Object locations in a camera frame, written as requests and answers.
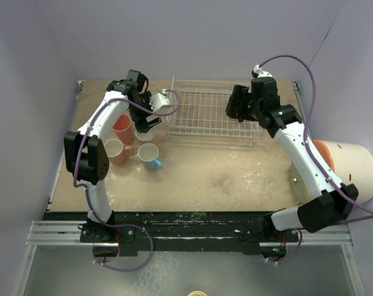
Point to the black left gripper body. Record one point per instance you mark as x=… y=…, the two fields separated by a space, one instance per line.
x=138 y=115

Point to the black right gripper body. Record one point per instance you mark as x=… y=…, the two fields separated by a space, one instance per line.
x=254 y=106

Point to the light pink mug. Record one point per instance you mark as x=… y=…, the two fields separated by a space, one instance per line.
x=152 y=136

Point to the salmon pink cup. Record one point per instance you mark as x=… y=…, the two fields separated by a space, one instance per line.
x=123 y=129

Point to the blue cup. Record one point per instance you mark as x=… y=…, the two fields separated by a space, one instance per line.
x=148 y=154

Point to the salmon pink mug with handle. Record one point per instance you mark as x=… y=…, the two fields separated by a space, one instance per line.
x=117 y=152

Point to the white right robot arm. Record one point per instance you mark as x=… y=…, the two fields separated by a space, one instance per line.
x=331 y=201

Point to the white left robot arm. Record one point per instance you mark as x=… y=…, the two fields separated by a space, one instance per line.
x=85 y=155

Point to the cream cylinder with orange lid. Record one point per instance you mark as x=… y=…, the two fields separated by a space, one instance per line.
x=352 y=163

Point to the yellow round object at bottom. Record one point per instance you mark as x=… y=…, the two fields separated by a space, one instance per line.
x=197 y=293

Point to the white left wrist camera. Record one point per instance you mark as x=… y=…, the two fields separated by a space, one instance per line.
x=159 y=102

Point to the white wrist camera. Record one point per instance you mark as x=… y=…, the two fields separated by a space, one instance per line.
x=159 y=102
x=258 y=72

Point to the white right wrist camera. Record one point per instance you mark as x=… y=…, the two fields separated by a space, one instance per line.
x=258 y=72

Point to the white wire dish rack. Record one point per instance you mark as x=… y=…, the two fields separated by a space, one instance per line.
x=203 y=111

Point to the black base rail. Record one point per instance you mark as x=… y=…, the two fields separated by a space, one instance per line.
x=192 y=232

